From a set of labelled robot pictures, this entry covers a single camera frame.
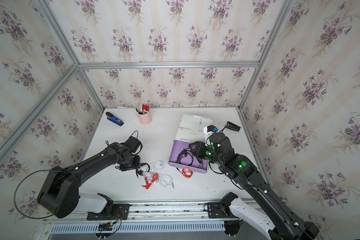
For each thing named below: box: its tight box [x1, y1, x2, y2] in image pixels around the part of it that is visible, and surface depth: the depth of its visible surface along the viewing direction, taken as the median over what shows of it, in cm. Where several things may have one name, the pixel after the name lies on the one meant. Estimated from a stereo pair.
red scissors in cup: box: [142, 104, 150, 112], surface depth 107 cm
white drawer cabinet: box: [173, 113, 214, 143], surface depth 81 cm
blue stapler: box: [105, 111, 124, 126], surface depth 111 cm
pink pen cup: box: [137, 109, 152, 125], surface depth 109 cm
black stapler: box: [225, 121, 241, 132], surface depth 109 cm
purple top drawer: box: [168, 140, 209, 174], surface depth 78 cm
